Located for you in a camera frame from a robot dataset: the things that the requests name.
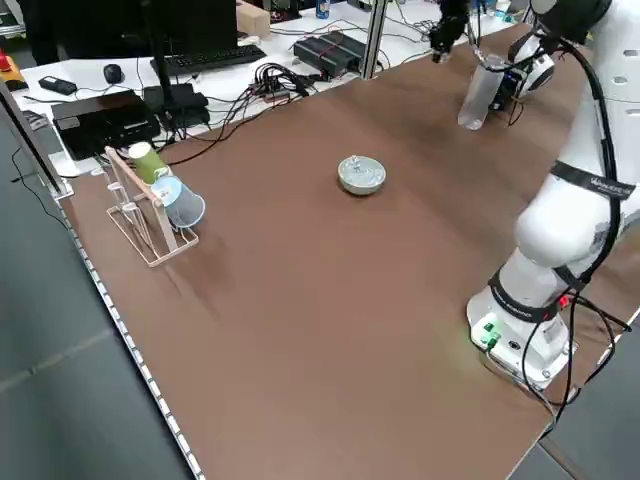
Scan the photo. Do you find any transparent plastic bottle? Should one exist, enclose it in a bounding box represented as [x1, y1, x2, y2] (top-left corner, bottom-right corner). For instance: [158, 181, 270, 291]
[457, 53, 506, 131]

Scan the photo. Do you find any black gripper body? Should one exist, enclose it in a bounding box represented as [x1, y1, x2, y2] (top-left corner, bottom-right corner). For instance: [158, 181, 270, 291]
[433, 0, 474, 39]
[489, 67, 526, 112]

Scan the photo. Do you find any clear cup rack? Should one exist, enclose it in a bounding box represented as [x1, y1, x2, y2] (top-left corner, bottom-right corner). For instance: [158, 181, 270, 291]
[104, 145, 200, 269]

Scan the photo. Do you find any aluminium frame rail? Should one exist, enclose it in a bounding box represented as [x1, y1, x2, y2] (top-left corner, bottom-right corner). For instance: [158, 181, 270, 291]
[0, 79, 74, 201]

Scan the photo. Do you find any heap of clear ice cubes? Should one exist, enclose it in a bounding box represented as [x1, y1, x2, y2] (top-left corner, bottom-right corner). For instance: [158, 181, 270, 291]
[340, 156, 383, 184]

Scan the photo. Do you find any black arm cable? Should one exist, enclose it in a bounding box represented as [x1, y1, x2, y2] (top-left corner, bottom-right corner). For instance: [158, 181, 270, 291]
[519, 29, 632, 416]

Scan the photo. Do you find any black usb hub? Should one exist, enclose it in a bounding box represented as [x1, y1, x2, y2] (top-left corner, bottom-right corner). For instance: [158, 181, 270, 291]
[249, 64, 321, 101]

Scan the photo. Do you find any black monitor stand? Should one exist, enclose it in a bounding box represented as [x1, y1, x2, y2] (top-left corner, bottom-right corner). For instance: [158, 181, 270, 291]
[142, 0, 210, 111]

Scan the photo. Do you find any green paper cup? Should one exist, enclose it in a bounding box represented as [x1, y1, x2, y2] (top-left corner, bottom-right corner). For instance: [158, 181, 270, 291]
[128, 141, 169, 184]

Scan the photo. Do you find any black finned metal box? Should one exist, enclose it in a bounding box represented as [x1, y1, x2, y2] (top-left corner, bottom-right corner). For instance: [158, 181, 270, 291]
[293, 32, 371, 80]

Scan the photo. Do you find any pale green ceramic bowl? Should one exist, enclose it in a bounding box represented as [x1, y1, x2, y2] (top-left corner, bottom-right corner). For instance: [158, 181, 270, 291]
[336, 154, 387, 197]

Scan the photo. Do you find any black keyboard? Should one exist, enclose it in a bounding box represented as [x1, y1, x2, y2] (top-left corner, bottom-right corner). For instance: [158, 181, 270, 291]
[151, 44, 269, 77]

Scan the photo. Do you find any brown cardboard box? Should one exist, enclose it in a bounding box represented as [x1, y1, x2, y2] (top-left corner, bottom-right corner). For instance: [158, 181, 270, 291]
[235, 2, 274, 44]

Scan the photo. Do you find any light blue paper cup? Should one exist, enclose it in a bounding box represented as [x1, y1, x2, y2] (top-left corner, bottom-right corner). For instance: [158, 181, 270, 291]
[149, 175, 206, 230]

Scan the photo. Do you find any aluminium frame post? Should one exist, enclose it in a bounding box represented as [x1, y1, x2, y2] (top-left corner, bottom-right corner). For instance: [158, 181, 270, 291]
[359, 0, 389, 80]

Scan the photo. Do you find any white desk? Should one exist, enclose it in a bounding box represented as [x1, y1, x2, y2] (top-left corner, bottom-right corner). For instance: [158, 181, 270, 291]
[14, 0, 531, 174]

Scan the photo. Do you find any small black handheld device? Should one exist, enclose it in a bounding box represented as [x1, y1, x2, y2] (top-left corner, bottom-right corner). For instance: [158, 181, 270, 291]
[38, 74, 79, 95]

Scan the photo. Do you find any flat black device box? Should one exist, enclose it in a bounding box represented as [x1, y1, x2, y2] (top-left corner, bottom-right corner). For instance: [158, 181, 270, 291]
[51, 89, 162, 161]

